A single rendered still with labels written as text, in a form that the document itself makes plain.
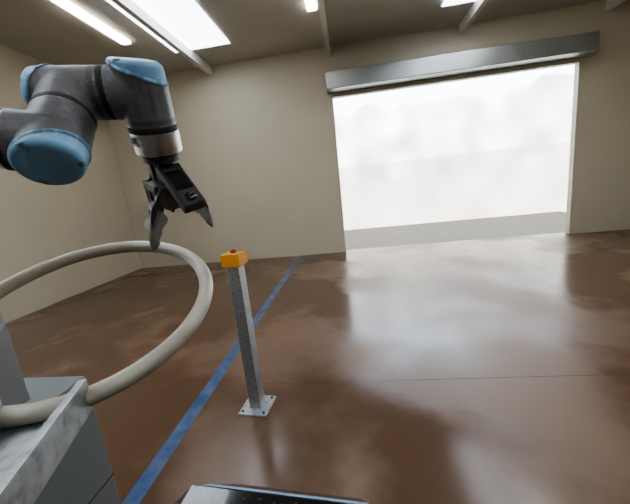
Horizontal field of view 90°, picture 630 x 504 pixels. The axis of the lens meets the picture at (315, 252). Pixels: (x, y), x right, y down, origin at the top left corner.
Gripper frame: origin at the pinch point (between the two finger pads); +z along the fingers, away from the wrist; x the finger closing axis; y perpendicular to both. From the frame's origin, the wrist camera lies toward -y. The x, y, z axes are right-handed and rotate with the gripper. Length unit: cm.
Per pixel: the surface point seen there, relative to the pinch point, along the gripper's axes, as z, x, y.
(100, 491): 97, 45, 23
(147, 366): 5.1, 21.0, -24.0
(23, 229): 198, 22, 544
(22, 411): 4.6, 36.3, -19.0
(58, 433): 1.8, 33.2, -28.9
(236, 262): 70, -54, 72
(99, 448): 85, 39, 30
